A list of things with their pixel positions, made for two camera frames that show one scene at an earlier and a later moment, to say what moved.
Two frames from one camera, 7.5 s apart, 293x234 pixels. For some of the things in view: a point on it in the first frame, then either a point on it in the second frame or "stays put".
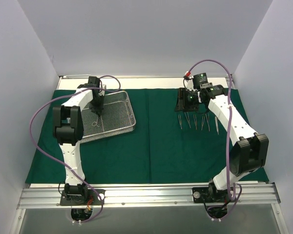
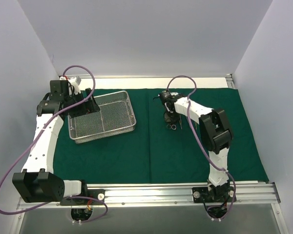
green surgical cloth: [167, 146] stays put
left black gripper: [97, 104] to [85, 102]
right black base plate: [209, 195] stays put
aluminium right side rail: [232, 82] stays put
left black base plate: [90, 197] stays put
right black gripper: [181, 99] to [168, 116]
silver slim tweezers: [188, 119] to [180, 121]
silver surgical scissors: [95, 124] to [169, 126]
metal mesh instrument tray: [118, 116] stays put
